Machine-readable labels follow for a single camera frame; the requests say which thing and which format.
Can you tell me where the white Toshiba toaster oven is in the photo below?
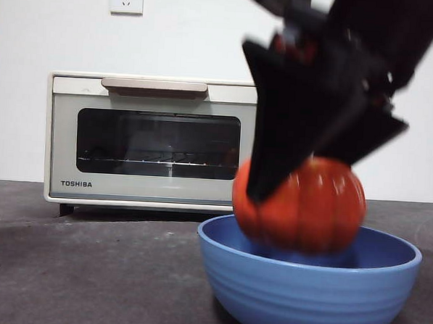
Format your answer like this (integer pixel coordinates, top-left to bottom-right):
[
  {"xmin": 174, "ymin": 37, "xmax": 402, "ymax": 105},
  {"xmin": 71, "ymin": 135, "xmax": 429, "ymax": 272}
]
[{"xmin": 40, "ymin": 69, "xmax": 260, "ymax": 227}]

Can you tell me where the blue ribbed bowl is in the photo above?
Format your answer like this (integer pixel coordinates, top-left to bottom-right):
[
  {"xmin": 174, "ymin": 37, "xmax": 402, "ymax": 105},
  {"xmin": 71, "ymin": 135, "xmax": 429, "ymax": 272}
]
[{"xmin": 192, "ymin": 212, "xmax": 425, "ymax": 324}]

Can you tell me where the metal wire oven rack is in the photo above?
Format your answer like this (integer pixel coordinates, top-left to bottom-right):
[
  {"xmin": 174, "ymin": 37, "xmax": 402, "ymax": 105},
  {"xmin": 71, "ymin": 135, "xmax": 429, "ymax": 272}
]
[{"xmin": 76, "ymin": 147, "xmax": 239, "ymax": 170}]

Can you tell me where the oven door with beige handle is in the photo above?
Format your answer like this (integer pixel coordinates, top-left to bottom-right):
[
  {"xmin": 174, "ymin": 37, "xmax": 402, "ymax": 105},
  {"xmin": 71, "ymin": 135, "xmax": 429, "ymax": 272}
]
[{"xmin": 46, "ymin": 75, "xmax": 260, "ymax": 208}]

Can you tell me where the orange toy pumpkin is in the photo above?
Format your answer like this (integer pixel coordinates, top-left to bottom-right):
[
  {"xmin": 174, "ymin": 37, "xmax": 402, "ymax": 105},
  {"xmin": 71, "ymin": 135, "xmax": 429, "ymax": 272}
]
[{"xmin": 228, "ymin": 151, "xmax": 369, "ymax": 257}]

